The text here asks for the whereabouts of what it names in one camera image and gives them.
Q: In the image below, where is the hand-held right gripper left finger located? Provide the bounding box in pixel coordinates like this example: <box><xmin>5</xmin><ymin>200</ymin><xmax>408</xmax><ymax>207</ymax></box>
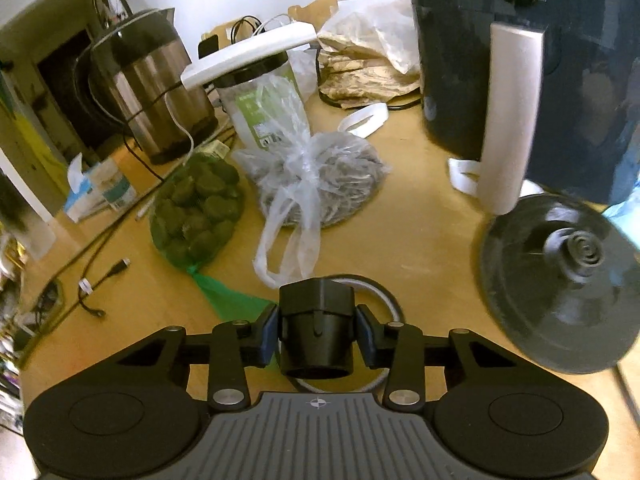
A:
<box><xmin>117</xmin><ymin>304</ymin><xmax>279</xmax><ymax>413</ymax></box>

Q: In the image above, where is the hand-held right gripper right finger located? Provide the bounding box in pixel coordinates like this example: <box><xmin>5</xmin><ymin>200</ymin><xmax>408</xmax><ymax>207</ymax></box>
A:
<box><xmin>355</xmin><ymin>304</ymin><xmax>522</xmax><ymax>413</ymax></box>

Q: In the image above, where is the black plug adapter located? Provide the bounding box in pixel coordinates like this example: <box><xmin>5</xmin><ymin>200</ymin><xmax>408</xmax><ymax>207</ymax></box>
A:
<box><xmin>277</xmin><ymin>277</ymin><xmax>357</xmax><ymax>380</ymax></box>

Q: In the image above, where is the green net bag of nuts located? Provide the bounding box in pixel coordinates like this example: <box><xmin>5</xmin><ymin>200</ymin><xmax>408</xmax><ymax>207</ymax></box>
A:
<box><xmin>149</xmin><ymin>152</ymin><xmax>277</xmax><ymax>322</ymax></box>

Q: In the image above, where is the plastic bag of seeds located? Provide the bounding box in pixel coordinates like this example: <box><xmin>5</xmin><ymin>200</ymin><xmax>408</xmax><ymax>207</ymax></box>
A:
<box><xmin>232</xmin><ymin>129</ymin><xmax>389</xmax><ymax>289</ymax></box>

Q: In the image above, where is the black kettle base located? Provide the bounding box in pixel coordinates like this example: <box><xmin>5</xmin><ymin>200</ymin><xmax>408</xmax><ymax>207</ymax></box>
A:
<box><xmin>472</xmin><ymin>193</ymin><xmax>640</xmax><ymax>375</ymax></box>

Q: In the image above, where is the white paper tag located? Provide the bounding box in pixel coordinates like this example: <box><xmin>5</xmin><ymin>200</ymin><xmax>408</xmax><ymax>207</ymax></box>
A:
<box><xmin>447</xmin><ymin>157</ymin><xmax>542</xmax><ymax>197</ymax></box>

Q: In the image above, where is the white paper strip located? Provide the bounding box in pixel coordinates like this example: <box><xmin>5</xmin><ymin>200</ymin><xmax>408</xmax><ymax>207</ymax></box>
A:
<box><xmin>337</xmin><ymin>102</ymin><xmax>390</xmax><ymax>137</ymax></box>

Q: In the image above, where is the clear jar black lid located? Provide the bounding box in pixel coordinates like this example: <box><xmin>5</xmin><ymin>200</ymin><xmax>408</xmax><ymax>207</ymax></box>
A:
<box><xmin>214</xmin><ymin>52</ymin><xmax>309</xmax><ymax>152</ymax></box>

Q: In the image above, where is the tissue box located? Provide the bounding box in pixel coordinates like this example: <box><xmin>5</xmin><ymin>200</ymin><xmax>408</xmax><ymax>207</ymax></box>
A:
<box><xmin>64</xmin><ymin>151</ymin><xmax>139</xmax><ymax>224</ymax></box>

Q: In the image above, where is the dark electric kettle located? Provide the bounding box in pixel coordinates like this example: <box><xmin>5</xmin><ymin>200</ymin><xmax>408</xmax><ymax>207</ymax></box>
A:
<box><xmin>74</xmin><ymin>7</ymin><xmax>219</xmax><ymax>166</ymax></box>

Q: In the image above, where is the white flat bar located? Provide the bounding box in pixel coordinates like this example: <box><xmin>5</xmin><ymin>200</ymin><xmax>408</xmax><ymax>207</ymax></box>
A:
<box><xmin>179</xmin><ymin>23</ymin><xmax>319</xmax><ymax>92</ymax></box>

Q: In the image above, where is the blue packet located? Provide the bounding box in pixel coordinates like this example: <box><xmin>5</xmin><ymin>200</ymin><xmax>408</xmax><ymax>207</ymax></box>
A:
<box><xmin>601</xmin><ymin>194</ymin><xmax>640</xmax><ymax>232</ymax></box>

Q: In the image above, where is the crumpled clear plastic bag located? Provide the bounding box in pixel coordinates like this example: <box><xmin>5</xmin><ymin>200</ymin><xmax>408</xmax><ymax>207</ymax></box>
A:
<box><xmin>319</xmin><ymin>0</ymin><xmax>422</xmax><ymax>77</ymax></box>

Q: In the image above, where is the black air fryer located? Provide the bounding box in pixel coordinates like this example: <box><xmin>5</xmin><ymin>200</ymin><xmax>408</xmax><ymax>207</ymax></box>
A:
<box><xmin>403</xmin><ymin>0</ymin><xmax>640</xmax><ymax>216</ymax></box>

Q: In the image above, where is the flat brown cardboard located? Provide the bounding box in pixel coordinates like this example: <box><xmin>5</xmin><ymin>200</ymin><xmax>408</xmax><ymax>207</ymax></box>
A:
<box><xmin>287</xmin><ymin>0</ymin><xmax>374</xmax><ymax>32</ymax></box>

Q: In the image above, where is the bicycle wheel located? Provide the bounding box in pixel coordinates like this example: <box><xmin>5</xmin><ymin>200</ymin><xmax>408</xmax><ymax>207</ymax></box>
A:
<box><xmin>91</xmin><ymin>0</ymin><xmax>134</xmax><ymax>29</ymax></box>

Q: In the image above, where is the black usb cable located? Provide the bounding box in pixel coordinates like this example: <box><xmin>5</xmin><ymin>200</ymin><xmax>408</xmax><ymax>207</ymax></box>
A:
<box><xmin>29</xmin><ymin>257</ymin><xmax>134</xmax><ymax>322</ymax></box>

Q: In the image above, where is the white cable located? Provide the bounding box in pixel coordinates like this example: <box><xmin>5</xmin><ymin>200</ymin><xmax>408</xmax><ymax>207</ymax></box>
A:
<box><xmin>166</xmin><ymin>86</ymin><xmax>197</xmax><ymax>162</ymax></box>

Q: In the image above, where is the tangle of black cables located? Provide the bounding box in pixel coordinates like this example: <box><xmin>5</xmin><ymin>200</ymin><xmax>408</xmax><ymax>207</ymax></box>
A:
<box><xmin>197</xmin><ymin>14</ymin><xmax>297</xmax><ymax>59</ymax></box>

